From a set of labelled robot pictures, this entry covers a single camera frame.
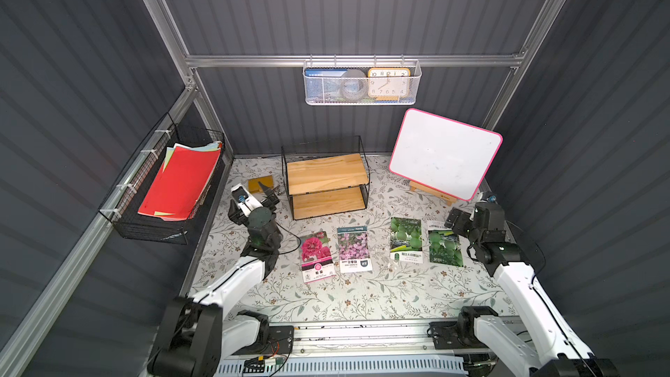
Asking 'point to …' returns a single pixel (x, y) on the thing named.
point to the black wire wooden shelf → (325, 185)
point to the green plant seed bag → (406, 240)
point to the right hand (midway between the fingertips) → (473, 217)
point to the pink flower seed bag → (317, 257)
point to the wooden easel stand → (415, 187)
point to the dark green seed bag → (445, 247)
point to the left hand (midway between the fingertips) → (244, 191)
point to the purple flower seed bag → (353, 250)
